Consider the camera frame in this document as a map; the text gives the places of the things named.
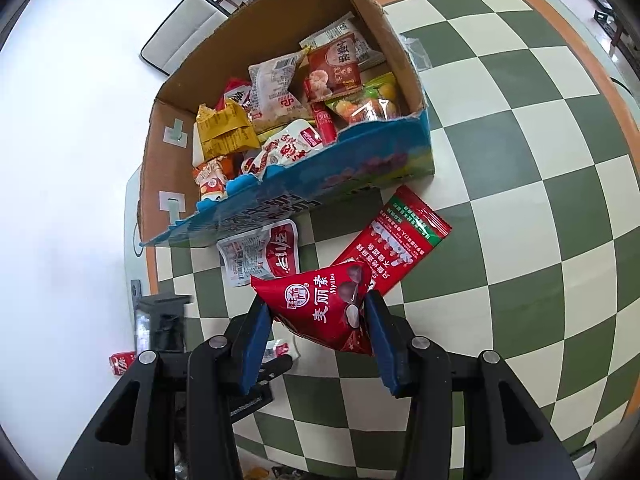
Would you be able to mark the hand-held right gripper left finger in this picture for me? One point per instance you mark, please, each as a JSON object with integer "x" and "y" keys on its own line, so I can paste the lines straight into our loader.
{"x": 255, "y": 345}

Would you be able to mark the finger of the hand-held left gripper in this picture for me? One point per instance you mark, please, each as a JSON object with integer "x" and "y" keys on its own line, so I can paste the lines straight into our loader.
{"x": 275, "y": 370}

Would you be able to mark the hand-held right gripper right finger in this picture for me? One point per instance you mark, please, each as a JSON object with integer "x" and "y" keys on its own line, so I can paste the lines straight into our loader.
{"x": 385, "y": 345}

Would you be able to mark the tiny white red packet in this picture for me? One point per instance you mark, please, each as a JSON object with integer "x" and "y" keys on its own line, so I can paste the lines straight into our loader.
{"x": 277, "y": 349}

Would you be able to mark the red chocolate ball packet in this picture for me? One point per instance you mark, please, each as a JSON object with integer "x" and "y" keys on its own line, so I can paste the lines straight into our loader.
{"x": 320, "y": 305}

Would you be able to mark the cardboard box blue print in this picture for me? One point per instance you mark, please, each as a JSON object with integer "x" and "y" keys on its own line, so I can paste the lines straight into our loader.
{"x": 360, "y": 160}

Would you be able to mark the red drink can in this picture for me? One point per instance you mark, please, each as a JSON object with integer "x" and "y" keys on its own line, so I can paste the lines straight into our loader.
{"x": 122, "y": 364}

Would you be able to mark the white red pouch packet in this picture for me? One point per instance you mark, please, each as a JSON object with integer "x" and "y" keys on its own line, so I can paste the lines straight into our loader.
{"x": 260, "y": 255}

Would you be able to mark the long red snack packet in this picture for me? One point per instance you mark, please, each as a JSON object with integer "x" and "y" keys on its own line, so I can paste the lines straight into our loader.
{"x": 400, "y": 240}

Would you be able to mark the orange white snack packet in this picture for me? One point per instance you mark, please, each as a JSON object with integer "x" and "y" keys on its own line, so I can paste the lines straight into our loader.
{"x": 212, "y": 177}

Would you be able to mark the green white checked tablecloth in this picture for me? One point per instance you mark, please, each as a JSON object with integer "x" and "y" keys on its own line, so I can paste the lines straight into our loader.
{"x": 500, "y": 210}

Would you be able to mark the white red printed snack packet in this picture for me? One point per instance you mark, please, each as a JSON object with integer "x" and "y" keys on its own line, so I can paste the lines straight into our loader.
{"x": 285, "y": 147}

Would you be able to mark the yellow snack packet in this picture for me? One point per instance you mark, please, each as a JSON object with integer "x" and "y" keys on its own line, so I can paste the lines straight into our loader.
{"x": 222, "y": 130}

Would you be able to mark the red stick snack packet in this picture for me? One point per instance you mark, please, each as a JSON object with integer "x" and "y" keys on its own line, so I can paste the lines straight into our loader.
{"x": 324, "y": 125}

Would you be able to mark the red white crumpled packet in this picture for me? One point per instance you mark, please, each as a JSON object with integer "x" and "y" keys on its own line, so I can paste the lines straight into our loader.
{"x": 235, "y": 92}

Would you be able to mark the clear colourful jelly packet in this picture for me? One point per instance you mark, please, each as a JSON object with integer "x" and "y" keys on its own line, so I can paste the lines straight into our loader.
{"x": 370, "y": 100}

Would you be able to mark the white barcode snack packet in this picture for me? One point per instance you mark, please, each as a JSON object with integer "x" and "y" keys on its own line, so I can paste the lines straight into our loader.
{"x": 275, "y": 85}

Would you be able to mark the dark red shrimp-ball packet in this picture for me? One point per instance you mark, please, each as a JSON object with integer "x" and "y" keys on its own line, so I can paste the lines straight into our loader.
{"x": 332, "y": 67}

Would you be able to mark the white cushioned chair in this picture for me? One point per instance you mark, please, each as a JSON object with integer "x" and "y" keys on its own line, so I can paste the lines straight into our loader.
{"x": 185, "y": 30}

